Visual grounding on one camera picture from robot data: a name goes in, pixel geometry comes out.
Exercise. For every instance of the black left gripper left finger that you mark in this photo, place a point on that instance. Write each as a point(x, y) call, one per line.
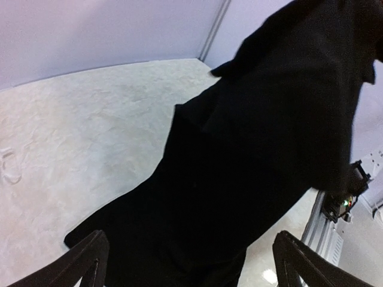
point(85, 263)

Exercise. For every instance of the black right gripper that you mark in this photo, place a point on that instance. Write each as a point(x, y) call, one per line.
point(335, 207)

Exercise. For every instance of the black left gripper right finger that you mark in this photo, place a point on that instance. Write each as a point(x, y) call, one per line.
point(297, 264)

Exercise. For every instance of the black t-shirt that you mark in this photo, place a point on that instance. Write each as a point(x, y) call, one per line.
point(277, 122)

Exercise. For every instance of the front aluminium rail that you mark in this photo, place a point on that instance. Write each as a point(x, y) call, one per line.
point(321, 234)

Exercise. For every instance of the right aluminium frame post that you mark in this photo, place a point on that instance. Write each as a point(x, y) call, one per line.
point(224, 5)

